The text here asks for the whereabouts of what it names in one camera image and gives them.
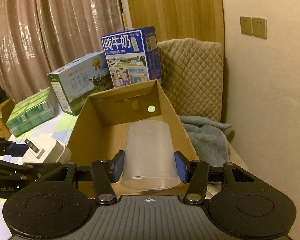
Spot translucent plastic cup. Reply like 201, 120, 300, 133
121, 120, 179, 191

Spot open cardboard box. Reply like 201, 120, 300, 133
68, 80, 198, 196

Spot wooden door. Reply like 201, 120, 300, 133
127, 0, 225, 45

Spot flattened cardboard boxes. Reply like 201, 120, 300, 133
0, 99, 15, 139

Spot beige quilted cushion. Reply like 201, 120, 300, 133
158, 38, 224, 121

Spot green shrink-wrapped carton pack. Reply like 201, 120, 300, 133
7, 87, 56, 137

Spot blue milk carton box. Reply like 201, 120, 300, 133
101, 27, 161, 88

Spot green white milk box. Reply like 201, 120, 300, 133
47, 51, 113, 116

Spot grey blue blanket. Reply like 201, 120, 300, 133
179, 115, 232, 167

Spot wall socket pair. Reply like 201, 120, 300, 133
239, 16, 267, 40

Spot white power adapter plug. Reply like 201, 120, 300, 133
22, 133, 71, 164

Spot brown curtain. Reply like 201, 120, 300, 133
0, 0, 123, 102

